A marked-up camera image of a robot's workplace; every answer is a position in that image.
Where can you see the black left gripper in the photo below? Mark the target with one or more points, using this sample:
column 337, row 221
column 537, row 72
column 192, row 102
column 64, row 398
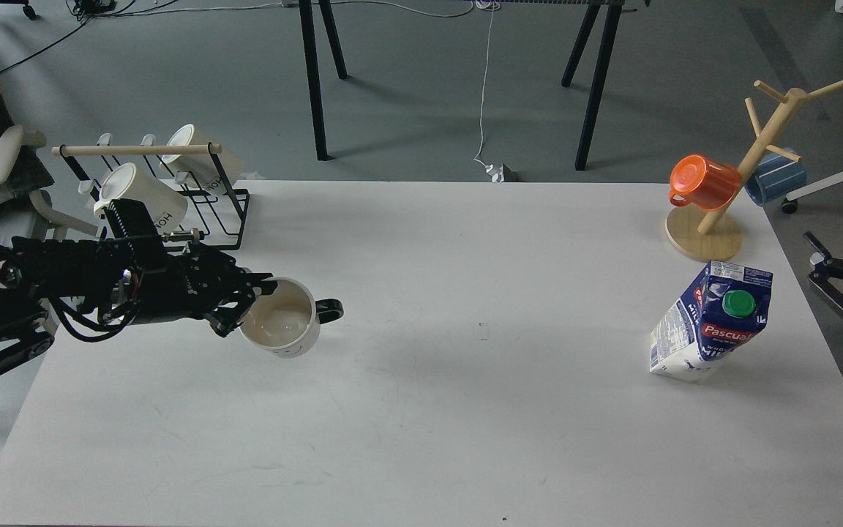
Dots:
column 142, row 284

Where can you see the black table legs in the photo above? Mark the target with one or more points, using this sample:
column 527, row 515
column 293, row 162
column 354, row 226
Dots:
column 614, row 11
column 309, row 44

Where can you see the black table right legs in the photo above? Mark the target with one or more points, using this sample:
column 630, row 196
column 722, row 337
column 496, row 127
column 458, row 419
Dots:
column 614, row 11

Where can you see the power strip plug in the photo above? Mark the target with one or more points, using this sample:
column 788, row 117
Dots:
column 500, row 173

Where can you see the wooden mug tree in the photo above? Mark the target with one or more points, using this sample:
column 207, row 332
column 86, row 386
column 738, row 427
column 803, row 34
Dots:
column 714, row 235

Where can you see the black wire mug rack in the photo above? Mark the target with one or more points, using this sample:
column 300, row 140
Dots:
column 219, row 218

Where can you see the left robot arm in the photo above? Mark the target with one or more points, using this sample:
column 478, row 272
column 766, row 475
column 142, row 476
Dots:
column 43, row 277

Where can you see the black table left legs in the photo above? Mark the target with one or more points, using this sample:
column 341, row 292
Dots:
column 309, row 44

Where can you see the blue white milk carton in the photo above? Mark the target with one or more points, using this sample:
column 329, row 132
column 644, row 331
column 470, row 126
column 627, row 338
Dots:
column 722, row 309

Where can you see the white HOME mug rear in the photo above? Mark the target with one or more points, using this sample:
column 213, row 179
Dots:
column 204, row 174

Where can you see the blue cup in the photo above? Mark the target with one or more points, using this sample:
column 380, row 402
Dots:
column 775, row 177

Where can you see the white smiley mug black handle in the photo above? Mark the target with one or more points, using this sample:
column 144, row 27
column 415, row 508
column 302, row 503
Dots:
column 287, row 322

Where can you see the white HOME mug front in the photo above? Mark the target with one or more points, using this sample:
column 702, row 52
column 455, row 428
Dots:
column 165, row 206

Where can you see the white home mug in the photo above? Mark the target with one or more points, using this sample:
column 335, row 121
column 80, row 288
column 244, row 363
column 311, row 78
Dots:
column 165, row 206
column 204, row 174

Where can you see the orange cup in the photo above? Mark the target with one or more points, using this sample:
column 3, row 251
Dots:
column 703, row 182

